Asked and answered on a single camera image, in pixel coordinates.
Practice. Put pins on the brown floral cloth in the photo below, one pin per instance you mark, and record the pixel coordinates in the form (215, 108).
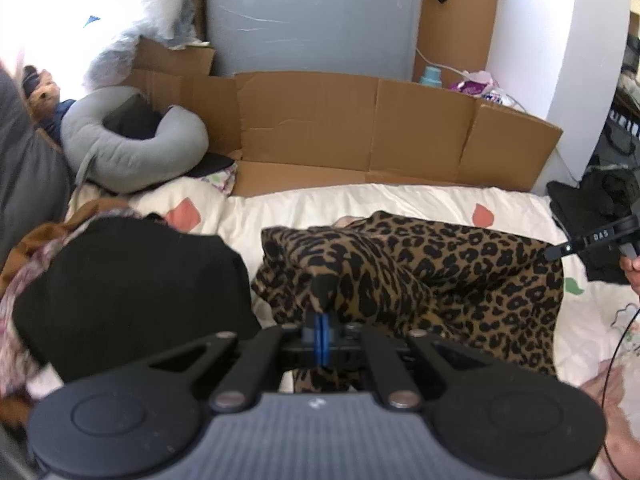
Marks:
(30, 270)

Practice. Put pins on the black bag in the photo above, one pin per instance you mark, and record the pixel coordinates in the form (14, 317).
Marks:
(620, 135)

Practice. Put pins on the grey plastic-wrapped mattress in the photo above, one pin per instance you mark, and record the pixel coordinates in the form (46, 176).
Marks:
(310, 15)

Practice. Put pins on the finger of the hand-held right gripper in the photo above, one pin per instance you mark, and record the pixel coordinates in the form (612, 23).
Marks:
(560, 251)

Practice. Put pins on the white floral cloth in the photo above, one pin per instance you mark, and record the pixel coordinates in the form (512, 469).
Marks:
(222, 180)

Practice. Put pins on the white fluffy fur throw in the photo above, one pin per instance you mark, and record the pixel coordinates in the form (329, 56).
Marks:
(150, 0)

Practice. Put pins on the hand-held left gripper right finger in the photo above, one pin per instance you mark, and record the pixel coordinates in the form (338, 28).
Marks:
(327, 341)

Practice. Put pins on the tall cardboard box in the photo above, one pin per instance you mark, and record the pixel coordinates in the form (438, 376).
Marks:
(460, 30)

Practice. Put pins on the person's right hand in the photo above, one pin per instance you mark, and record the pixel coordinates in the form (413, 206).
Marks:
(632, 267)

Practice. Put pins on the white printed bed sheet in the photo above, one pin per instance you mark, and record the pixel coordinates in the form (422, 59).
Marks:
(300, 210)

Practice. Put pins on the leopard print skirt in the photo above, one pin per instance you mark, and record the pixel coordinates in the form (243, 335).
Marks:
(425, 285)

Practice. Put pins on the folded cardboard sheet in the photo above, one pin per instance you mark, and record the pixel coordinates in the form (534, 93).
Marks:
(325, 125)

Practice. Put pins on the brown plush toy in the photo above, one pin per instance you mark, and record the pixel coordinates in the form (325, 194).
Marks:
(45, 92)

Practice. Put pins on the flat black item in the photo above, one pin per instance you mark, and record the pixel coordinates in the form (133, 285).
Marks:
(210, 164)

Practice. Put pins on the crumpled black cloth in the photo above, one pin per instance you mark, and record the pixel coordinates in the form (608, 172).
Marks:
(615, 190)

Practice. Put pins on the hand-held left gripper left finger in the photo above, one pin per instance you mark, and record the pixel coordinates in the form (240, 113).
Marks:
(314, 340)

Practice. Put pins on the purple packet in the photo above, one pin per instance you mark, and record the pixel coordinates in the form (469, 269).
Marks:
(472, 85)

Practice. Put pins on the white and blue packet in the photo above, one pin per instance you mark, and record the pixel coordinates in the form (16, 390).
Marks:
(497, 96)

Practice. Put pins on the teal bottle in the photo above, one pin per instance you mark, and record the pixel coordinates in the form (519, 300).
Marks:
(430, 77)

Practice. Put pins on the folded black garment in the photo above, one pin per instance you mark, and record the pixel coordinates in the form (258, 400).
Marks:
(567, 210)

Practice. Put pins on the grey neck pillow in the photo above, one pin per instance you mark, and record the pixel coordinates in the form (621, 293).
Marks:
(150, 157)

